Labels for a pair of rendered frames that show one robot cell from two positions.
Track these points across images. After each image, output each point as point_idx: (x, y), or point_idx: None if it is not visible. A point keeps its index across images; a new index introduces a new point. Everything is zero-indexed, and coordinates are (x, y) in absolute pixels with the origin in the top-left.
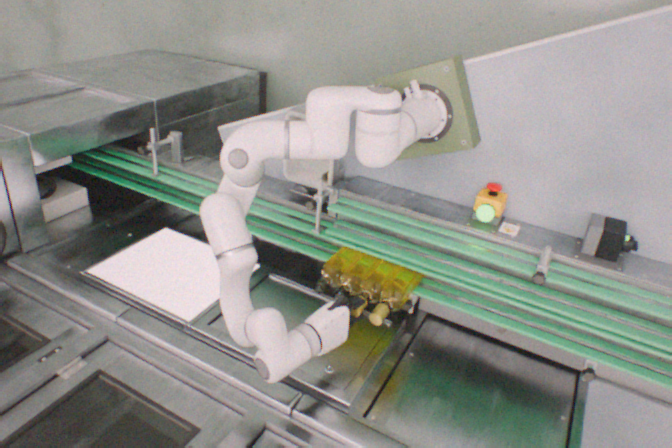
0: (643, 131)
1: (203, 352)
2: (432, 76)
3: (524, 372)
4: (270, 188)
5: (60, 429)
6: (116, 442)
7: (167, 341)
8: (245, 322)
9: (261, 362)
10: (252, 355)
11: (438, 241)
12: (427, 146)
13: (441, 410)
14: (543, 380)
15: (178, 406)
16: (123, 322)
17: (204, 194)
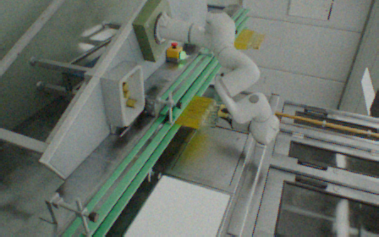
0: None
1: (249, 183)
2: (162, 6)
3: (209, 96)
4: (118, 146)
5: (314, 233)
6: (306, 207)
7: (249, 201)
8: (273, 128)
9: (277, 132)
10: (244, 162)
11: (197, 73)
12: (164, 43)
13: None
14: (211, 92)
15: (277, 191)
16: (242, 230)
17: (126, 185)
